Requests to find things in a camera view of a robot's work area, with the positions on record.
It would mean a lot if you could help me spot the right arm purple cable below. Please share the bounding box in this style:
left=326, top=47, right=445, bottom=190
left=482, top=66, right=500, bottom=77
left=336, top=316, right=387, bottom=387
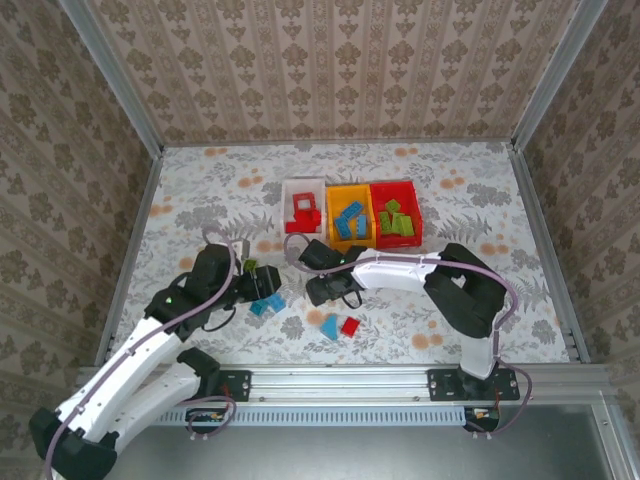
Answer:
left=282, top=233, right=534, bottom=440

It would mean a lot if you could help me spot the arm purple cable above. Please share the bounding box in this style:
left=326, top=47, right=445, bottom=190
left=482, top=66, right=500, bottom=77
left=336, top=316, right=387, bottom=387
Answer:
left=282, top=233, right=534, bottom=440
left=43, top=227, right=237, bottom=480

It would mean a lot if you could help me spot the grey slotted cable duct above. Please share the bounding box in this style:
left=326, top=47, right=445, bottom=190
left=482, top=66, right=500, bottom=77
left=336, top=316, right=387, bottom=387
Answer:
left=164, top=405, right=469, bottom=427

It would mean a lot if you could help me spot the white plastic bin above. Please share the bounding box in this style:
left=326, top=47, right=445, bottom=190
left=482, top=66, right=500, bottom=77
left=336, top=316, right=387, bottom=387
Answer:
left=280, top=175, right=329, bottom=236

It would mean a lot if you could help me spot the aluminium frame post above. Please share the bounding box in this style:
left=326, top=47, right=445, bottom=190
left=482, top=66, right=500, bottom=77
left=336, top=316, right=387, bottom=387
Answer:
left=57, top=0, right=165, bottom=159
left=509, top=0, right=615, bottom=154

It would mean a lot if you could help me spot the red plastic bin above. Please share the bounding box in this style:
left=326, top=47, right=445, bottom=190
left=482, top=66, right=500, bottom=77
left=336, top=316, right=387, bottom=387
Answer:
left=369, top=180, right=425, bottom=250

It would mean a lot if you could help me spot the yellow plastic bin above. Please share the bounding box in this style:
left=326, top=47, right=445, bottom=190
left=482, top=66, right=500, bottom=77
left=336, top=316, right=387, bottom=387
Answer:
left=325, top=183, right=377, bottom=254

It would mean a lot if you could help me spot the wide aluminium extrusion beam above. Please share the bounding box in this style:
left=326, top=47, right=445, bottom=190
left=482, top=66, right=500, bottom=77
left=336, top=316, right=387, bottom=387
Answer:
left=74, top=363, right=612, bottom=402

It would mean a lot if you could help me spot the aluminium frame rail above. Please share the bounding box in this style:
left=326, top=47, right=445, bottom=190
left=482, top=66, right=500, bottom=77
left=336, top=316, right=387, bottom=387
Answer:
left=507, top=142, right=592, bottom=364
left=592, top=402, right=634, bottom=480
left=93, top=147, right=165, bottom=365

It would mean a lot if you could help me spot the grey metal panel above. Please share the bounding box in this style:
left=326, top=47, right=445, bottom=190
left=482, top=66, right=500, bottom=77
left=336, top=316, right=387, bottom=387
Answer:
left=114, top=404, right=619, bottom=480

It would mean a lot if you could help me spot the left black camera cable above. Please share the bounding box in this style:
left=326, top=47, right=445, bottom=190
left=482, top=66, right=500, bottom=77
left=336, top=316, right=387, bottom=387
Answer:
left=202, top=305, right=237, bottom=334

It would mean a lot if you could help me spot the red square lego frame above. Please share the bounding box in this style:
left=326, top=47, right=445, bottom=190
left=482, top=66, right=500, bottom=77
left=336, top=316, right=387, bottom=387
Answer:
left=291, top=192, right=320, bottom=217

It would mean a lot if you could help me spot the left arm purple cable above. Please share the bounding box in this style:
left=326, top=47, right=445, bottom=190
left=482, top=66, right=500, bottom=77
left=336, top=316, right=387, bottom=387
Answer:
left=43, top=227, right=237, bottom=480

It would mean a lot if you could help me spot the floral tablecloth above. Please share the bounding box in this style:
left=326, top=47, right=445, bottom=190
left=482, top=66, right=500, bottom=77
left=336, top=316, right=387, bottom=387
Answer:
left=107, top=142, right=571, bottom=366

